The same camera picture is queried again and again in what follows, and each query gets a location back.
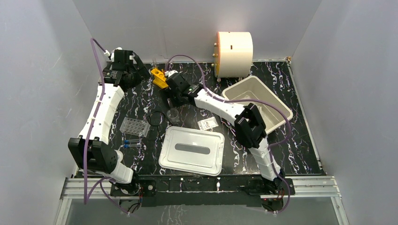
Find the small clear beaker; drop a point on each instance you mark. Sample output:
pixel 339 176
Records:
pixel 173 115

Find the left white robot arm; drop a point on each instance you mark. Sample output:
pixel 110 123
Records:
pixel 90 149

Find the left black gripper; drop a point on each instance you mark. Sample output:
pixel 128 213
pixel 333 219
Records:
pixel 136 69

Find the aluminium frame rail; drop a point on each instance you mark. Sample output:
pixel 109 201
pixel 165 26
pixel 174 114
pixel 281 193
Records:
pixel 304 186

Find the blue capped tube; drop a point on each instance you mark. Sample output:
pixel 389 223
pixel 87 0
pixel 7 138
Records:
pixel 132 145
pixel 132 141

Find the small clear plastic bag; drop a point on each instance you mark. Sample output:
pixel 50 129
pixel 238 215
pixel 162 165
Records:
pixel 208 123

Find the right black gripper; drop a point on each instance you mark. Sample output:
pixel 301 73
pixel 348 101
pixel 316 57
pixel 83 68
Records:
pixel 175 104

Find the blue capped tube lower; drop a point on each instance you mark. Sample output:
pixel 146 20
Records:
pixel 132 145

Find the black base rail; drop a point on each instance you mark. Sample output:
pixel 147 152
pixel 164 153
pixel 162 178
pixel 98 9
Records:
pixel 249 190

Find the yellow test tube rack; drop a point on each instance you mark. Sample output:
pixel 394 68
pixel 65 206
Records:
pixel 159 78

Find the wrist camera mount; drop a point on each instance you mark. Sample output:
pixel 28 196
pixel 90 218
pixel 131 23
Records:
pixel 168 74
pixel 111 54

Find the cream cylindrical device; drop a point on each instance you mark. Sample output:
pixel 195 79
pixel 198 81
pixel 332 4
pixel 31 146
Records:
pixel 233 54

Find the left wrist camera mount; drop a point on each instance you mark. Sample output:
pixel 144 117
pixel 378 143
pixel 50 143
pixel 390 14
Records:
pixel 111 54

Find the beige plastic bin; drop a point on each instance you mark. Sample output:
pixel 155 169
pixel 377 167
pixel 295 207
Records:
pixel 253 88

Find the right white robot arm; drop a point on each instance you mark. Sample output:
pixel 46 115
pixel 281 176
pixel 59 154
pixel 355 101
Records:
pixel 247 121

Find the metal crucible tongs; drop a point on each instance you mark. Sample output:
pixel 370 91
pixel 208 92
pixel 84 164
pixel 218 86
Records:
pixel 232 132

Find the clear well plate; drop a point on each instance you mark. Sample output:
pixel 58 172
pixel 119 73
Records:
pixel 135 127

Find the blue capped tube upper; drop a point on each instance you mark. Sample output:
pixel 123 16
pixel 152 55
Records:
pixel 132 141

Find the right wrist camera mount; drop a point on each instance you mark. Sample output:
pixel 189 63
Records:
pixel 168 74

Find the white bin lid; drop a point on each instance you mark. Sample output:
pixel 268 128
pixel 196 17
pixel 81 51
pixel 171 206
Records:
pixel 193 151

